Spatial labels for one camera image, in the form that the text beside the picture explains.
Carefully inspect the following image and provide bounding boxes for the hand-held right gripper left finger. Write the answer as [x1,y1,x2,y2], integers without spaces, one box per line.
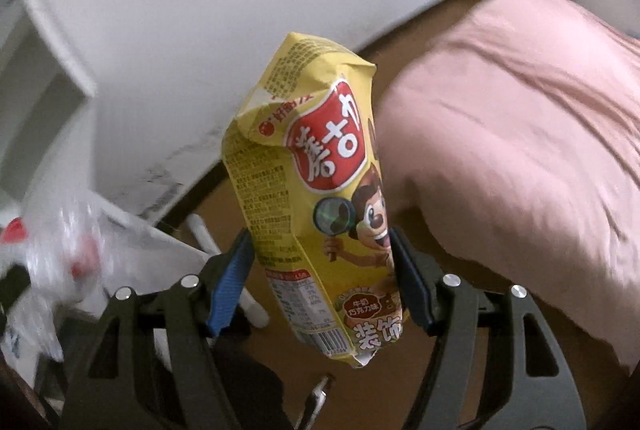
[60,227,256,430]

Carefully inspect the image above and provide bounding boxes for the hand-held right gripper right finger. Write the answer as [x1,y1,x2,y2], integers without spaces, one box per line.
[387,225,587,430]

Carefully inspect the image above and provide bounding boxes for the yellow snack packet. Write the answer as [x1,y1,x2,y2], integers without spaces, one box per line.
[221,31,407,369]

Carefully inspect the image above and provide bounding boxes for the clear plastic bag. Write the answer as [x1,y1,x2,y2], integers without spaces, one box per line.
[0,190,117,363]

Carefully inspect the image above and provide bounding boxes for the white furniture leg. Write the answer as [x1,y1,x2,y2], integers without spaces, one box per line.
[186,214,271,328]

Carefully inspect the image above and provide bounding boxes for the dark cloth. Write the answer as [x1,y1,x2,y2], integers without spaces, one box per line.
[212,340,297,430]

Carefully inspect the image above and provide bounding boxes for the pink bedding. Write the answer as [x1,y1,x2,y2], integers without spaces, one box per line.
[375,0,640,367]

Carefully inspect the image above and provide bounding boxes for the white shelf unit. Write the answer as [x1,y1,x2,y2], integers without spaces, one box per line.
[0,0,98,211]

